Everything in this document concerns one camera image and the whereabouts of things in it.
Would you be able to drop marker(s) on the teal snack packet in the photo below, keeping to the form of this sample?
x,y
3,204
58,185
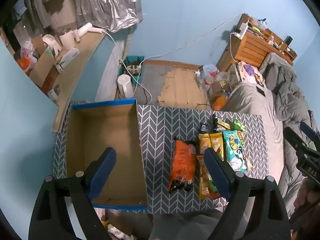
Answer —
x,y
235,152

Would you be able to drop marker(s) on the orange drink bottle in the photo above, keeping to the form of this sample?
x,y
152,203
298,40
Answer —
x,y
219,102

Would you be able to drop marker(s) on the teal plastic basket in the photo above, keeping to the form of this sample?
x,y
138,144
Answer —
x,y
136,61

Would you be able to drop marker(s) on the flat white carton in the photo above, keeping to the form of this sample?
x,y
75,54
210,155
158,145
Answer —
x,y
68,57

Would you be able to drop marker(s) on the flat cardboard floor sheet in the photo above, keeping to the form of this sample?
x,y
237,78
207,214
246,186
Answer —
x,y
182,87

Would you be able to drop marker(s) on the long orange yellow snack packet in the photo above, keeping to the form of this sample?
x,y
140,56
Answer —
x,y
203,183

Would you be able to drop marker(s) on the white paper roll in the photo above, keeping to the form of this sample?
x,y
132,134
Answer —
x,y
67,41

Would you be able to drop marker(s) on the small black snack packet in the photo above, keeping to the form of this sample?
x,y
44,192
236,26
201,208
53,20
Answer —
x,y
205,128

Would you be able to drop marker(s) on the small white fan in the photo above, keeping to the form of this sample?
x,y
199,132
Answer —
x,y
51,43

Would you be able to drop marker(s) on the white charger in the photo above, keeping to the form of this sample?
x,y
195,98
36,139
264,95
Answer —
x,y
241,30

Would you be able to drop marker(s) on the brown jar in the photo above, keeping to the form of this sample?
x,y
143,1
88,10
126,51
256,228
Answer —
x,y
215,90

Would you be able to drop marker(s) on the purple soft item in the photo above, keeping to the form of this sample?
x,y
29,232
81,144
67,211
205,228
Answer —
x,y
249,69

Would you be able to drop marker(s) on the orange lidded container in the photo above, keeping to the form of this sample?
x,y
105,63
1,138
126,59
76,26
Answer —
x,y
25,65

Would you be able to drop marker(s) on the silver crinkled cloth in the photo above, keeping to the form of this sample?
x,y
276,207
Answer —
x,y
107,2

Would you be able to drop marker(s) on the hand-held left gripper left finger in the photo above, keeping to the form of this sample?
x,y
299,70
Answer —
x,y
103,170

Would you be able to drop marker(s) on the clear bottle with red cap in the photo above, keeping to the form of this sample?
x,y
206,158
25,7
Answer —
x,y
209,81

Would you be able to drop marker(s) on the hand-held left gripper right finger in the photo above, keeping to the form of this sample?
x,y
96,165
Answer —
x,y
218,173

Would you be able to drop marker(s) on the white hair dryer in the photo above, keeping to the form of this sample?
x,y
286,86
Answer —
x,y
86,28

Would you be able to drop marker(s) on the black yellow snack packet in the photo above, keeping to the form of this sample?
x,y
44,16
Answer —
x,y
222,124

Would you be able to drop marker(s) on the hanging dark clothes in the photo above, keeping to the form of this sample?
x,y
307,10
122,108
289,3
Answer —
x,y
42,2

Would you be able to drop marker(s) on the cardboard box with blue rim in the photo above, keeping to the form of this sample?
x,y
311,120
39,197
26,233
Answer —
x,y
105,142

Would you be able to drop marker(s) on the crumpled white paper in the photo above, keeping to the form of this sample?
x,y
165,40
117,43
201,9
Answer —
x,y
117,231

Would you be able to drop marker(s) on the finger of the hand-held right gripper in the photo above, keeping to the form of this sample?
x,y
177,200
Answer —
x,y
307,131
296,140

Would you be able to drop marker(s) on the white kettle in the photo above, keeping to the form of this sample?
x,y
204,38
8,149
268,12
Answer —
x,y
124,86

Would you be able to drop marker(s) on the grey bed with blanket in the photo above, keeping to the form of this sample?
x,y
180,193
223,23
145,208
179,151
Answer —
x,y
290,97

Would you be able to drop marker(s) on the open brown cardboard box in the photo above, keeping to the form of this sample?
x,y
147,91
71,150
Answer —
x,y
43,65

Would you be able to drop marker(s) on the pink white plastic bag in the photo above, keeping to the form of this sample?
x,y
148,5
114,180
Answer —
x,y
27,50

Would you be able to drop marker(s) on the white power strip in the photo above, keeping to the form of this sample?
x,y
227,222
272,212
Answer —
x,y
132,68

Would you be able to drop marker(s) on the grey chevron table cover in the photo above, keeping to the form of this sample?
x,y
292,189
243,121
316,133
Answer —
x,y
160,130

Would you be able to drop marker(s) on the green snack packet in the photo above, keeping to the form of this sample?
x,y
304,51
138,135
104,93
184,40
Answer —
x,y
239,125

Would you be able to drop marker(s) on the person's right hand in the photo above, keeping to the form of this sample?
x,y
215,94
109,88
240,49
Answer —
x,y
303,196

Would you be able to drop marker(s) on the black phone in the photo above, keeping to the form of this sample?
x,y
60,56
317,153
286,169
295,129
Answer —
x,y
260,91

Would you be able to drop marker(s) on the clear plastic bag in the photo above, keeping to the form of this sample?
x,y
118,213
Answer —
x,y
207,68

